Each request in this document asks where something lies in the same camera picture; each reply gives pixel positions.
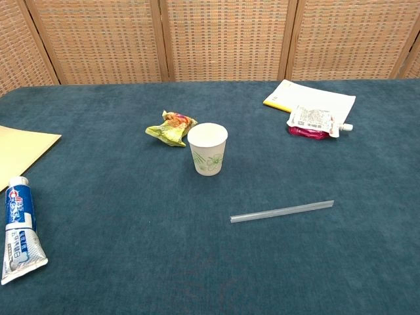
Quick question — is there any white red spout pouch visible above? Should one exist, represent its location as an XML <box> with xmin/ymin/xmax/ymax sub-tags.
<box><xmin>286</xmin><ymin>104</ymin><xmax>354</xmax><ymax>141</ymax></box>

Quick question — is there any transparent plastic straw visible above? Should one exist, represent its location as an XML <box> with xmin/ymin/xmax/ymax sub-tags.
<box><xmin>230</xmin><ymin>199</ymin><xmax>335</xmax><ymax>224</ymax></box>

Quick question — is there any blue white toothpaste tube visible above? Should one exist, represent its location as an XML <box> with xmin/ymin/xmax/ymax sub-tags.
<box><xmin>0</xmin><ymin>176</ymin><xmax>49</xmax><ymax>286</ymax></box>

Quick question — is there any woven rattan folding screen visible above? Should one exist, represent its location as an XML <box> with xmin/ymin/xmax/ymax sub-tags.
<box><xmin>0</xmin><ymin>0</ymin><xmax>420</xmax><ymax>97</ymax></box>

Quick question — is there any beige paper folder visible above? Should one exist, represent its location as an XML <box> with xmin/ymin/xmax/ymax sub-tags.
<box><xmin>0</xmin><ymin>125</ymin><xmax>62</xmax><ymax>193</ymax></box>

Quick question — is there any white paper cup green print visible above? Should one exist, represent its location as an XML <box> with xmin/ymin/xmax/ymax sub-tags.
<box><xmin>186</xmin><ymin>122</ymin><xmax>229</xmax><ymax>177</ymax></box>

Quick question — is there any white yellow booklet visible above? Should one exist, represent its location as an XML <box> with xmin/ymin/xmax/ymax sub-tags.
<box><xmin>262</xmin><ymin>79</ymin><xmax>357</xmax><ymax>126</ymax></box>

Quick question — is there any crumpled yellow-green snack wrapper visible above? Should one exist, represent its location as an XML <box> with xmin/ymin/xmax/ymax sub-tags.
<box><xmin>144</xmin><ymin>110</ymin><xmax>199</xmax><ymax>148</ymax></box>

